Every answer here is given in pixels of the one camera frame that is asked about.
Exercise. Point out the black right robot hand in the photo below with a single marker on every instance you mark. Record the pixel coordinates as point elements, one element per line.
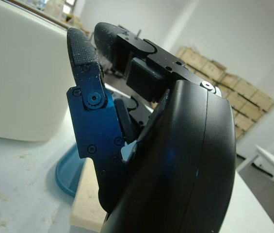
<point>180,150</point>

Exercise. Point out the slice of white bread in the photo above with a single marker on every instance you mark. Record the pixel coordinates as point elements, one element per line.
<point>85,199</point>

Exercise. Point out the blue plastic tray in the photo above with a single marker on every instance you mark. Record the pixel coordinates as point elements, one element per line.
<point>66,170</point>

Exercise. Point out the white two-slot toaster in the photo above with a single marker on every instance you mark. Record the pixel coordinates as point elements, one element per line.
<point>22,77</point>

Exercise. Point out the wooden crate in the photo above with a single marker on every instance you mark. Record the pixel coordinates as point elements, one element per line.
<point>248,92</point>
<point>244,121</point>
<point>199,61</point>

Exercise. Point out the white side table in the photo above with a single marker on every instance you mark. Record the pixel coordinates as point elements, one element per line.
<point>272,165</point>

